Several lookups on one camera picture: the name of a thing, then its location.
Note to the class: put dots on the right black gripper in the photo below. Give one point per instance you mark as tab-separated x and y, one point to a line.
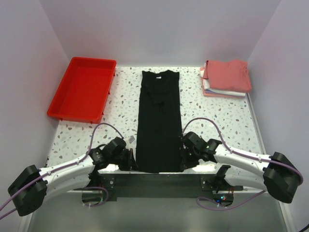
185	163

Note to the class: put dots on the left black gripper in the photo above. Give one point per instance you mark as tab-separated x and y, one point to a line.
130	164

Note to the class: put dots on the black t shirt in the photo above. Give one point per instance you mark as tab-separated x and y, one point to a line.
159	123

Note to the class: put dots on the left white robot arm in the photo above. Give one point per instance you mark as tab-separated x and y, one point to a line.
35	186

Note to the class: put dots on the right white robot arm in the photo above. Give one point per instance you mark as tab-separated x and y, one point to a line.
274	174

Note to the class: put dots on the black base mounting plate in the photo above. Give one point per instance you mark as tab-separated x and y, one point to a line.
113	186

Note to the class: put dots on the lavender folded t shirt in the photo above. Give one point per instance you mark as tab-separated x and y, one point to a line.
224	92

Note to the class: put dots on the red plastic tray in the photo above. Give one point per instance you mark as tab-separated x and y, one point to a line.
83	91

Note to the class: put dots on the pink folded t shirt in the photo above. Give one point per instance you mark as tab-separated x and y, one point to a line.
230	76

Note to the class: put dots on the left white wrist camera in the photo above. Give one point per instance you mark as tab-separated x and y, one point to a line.
129	140

